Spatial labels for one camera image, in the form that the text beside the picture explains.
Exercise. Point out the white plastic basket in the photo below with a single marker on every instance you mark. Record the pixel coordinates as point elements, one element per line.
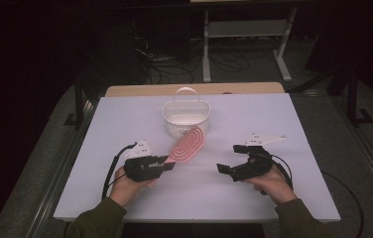
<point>181,114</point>

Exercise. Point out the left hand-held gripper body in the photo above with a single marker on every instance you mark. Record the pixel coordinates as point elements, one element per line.
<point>140,170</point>

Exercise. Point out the grey metal stand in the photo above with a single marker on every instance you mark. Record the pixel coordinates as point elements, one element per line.
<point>245,29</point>

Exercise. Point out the wooden table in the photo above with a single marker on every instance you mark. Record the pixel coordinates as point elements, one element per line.
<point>135,90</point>

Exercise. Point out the pink hairbrush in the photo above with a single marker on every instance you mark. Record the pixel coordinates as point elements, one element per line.
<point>187,145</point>

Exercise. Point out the person's right hand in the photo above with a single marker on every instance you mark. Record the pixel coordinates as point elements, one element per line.
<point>273,186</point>

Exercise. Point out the black metal stand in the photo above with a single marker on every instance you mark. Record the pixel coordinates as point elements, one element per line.
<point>79,105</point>
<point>353,99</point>

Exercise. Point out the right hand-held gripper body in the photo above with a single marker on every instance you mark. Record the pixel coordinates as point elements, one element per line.
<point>252,167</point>

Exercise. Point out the person's left hand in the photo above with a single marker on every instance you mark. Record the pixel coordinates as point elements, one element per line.
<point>125,190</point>

